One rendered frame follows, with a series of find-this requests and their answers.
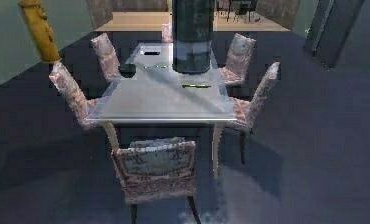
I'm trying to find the glass top dining table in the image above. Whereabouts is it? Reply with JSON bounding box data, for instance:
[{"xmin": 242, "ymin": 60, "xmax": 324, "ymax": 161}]
[{"xmin": 87, "ymin": 41, "xmax": 239, "ymax": 180}]

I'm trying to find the pink patterned dining chair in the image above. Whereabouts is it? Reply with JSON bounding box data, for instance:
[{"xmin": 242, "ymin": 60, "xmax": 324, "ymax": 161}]
[
  {"xmin": 111, "ymin": 136, "xmax": 202, "ymax": 224},
  {"xmin": 48, "ymin": 61, "xmax": 102, "ymax": 131},
  {"xmin": 90, "ymin": 32, "xmax": 122, "ymax": 83},
  {"xmin": 218, "ymin": 32, "xmax": 257, "ymax": 87},
  {"xmin": 160, "ymin": 22, "xmax": 174, "ymax": 43},
  {"xmin": 225, "ymin": 61, "xmax": 281, "ymax": 165}
]

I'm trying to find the dark green bowl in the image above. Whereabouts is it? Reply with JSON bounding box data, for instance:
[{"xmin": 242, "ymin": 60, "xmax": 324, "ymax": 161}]
[{"xmin": 119, "ymin": 64, "xmax": 137, "ymax": 78}]

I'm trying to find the black distant chair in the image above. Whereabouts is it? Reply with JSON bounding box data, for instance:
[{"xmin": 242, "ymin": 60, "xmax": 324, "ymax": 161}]
[{"xmin": 226, "ymin": 0, "xmax": 260, "ymax": 23}]

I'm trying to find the yellow carved wooden statue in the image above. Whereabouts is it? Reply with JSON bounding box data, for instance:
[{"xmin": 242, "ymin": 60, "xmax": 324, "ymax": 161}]
[{"xmin": 18, "ymin": 0, "xmax": 62, "ymax": 64}]

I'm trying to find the dark room door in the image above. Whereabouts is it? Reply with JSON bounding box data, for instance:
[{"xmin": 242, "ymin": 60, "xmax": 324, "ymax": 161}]
[{"xmin": 303, "ymin": 0, "xmax": 366, "ymax": 69}]

